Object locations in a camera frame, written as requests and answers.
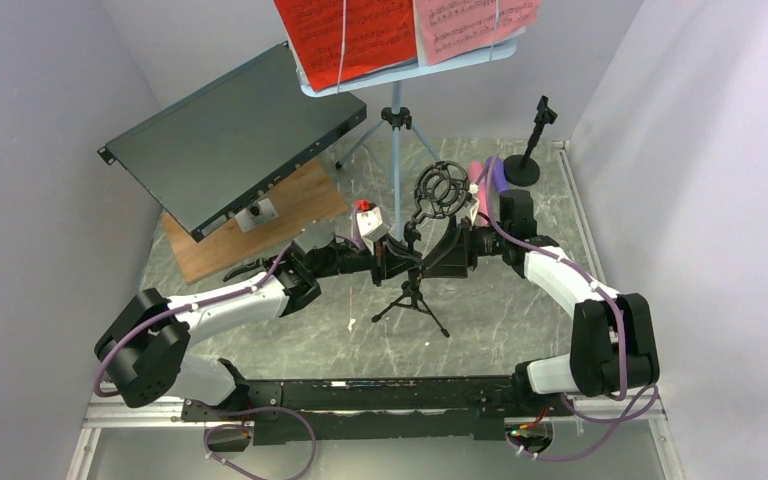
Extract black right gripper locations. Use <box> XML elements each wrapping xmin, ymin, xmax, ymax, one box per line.
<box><xmin>423</xmin><ymin>215</ymin><xmax>510</xmax><ymax>279</ymax></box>

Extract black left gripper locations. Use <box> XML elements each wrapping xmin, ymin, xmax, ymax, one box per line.
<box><xmin>312</xmin><ymin>232</ymin><xmax>423</xmax><ymax>287</ymax></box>

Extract black tripod mic stand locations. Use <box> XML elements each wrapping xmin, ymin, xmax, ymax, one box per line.
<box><xmin>370</xmin><ymin>161</ymin><xmax>473</xmax><ymax>339</ymax></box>

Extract purple microphone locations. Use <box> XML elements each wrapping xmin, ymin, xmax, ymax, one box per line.
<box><xmin>485</xmin><ymin>156</ymin><xmax>510</xmax><ymax>194</ymax></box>

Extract pink microphone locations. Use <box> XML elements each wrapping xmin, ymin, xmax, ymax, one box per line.
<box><xmin>468</xmin><ymin>161</ymin><xmax>488</xmax><ymax>226</ymax></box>

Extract black round-base mic stand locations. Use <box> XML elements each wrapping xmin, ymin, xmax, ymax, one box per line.
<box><xmin>503</xmin><ymin>95</ymin><xmax>558</xmax><ymax>187</ymax></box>

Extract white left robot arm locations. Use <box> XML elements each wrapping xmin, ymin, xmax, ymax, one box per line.
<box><xmin>93</xmin><ymin>231</ymin><xmax>421</xmax><ymax>420</ymax></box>

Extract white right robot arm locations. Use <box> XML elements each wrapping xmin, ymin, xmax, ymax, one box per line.
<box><xmin>412</xmin><ymin>183</ymin><xmax>660</xmax><ymax>415</ymax></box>

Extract brown wooden board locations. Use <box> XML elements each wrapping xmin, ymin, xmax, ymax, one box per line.
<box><xmin>161</xmin><ymin>160</ymin><xmax>349</xmax><ymax>284</ymax></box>

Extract black pliers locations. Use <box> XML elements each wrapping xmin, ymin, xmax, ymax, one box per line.
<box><xmin>223</xmin><ymin>258</ymin><xmax>273</xmax><ymax>283</ymax></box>

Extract light blue music stand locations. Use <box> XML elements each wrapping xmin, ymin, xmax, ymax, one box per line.
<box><xmin>299</xmin><ymin>39</ymin><xmax>517</xmax><ymax>226</ymax></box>

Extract dark grey rack unit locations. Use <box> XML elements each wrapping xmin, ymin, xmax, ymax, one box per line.
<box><xmin>98</xmin><ymin>43</ymin><xmax>367</xmax><ymax>242</ymax></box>

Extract pink sheet music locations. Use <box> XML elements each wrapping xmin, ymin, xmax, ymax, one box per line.
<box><xmin>413</xmin><ymin>0</ymin><xmax>541</xmax><ymax>66</ymax></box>

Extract red sheet music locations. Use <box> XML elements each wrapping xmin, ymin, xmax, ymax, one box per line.
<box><xmin>274</xmin><ymin>0</ymin><xmax>417</xmax><ymax>92</ymax></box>

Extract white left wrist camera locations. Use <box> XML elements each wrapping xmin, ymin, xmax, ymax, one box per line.
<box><xmin>350</xmin><ymin>200</ymin><xmax>389</xmax><ymax>250</ymax></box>

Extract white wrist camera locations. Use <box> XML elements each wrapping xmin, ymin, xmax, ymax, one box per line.
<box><xmin>466</xmin><ymin>183</ymin><xmax>486</xmax><ymax>227</ymax></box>
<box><xmin>350</xmin><ymin>200</ymin><xmax>389</xmax><ymax>250</ymax></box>

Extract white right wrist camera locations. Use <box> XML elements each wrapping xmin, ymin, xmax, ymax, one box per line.
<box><xmin>466</xmin><ymin>183</ymin><xmax>486</xmax><ymax>227</ymax></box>

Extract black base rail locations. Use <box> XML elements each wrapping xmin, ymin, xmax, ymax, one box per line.
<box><xmin>180</xmin><ymin>376</ymin><xmax>558</xmax><ymax>446</ymax></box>

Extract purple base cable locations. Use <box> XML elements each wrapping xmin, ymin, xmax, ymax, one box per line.
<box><xmin>202</xmin><ymin>407</ymin><xmax>318</xmax><ymax>480</ymax></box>

